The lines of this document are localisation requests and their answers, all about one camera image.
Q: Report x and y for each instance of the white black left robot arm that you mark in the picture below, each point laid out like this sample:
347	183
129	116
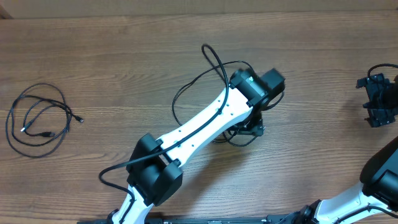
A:
156	166

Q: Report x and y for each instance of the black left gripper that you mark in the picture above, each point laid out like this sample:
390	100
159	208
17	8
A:
255	126

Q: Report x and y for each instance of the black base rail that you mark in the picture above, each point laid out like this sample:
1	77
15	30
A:
294	217

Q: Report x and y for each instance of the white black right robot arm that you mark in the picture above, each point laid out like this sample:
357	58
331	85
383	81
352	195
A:
376	191

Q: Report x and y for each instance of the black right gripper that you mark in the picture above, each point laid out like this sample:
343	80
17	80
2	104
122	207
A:
384	115

